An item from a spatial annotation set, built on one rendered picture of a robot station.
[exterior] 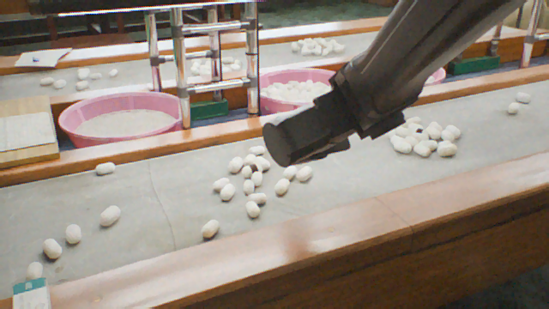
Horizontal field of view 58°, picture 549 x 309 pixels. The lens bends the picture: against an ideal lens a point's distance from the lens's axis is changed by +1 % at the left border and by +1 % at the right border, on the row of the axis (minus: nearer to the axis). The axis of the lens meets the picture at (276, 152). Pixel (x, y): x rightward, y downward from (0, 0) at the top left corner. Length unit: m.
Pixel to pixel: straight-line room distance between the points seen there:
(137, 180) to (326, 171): 0.34
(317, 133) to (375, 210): 0.25
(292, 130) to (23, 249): 0.44
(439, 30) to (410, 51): 0.05
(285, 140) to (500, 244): 0.47
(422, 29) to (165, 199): 0.60
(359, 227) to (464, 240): 0.19
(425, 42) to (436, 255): 0.51
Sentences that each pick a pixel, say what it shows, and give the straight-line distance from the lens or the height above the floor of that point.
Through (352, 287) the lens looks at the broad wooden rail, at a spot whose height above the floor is 0.69.
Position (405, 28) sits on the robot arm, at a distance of 0.34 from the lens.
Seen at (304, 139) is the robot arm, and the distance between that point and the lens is 0.54.
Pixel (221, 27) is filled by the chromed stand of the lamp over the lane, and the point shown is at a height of 0.96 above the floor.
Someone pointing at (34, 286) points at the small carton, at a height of 0.78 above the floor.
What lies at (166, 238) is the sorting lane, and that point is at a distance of 0.75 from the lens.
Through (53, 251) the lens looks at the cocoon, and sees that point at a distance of 0.74.
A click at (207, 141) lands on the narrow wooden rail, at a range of 0.99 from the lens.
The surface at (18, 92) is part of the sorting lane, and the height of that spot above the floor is 0.74.
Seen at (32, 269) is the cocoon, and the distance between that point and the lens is 0.72.
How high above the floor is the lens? 1.17
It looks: 27 degrees down
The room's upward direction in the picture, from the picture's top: straight up
